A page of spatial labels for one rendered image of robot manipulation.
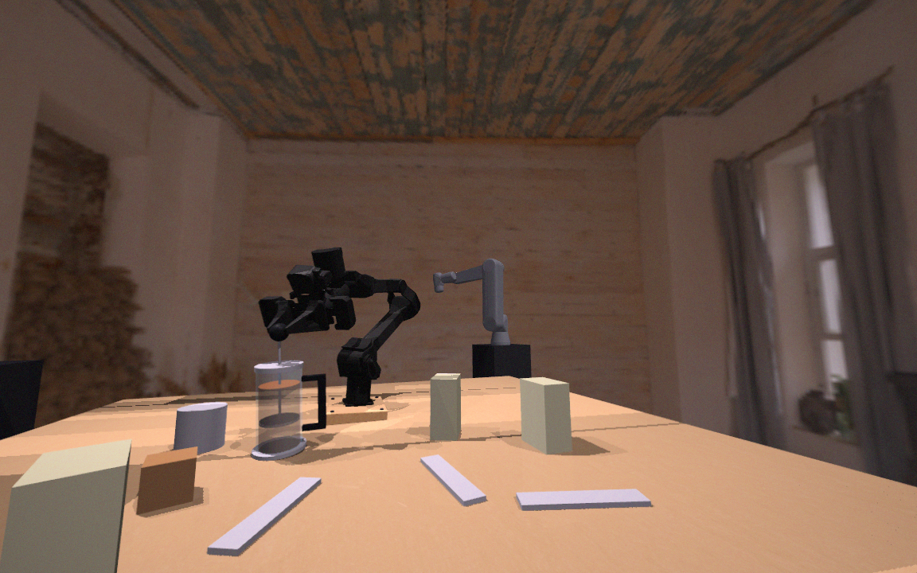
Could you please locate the french press coffee maker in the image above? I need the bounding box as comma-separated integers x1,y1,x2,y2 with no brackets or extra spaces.
252,323,326,461

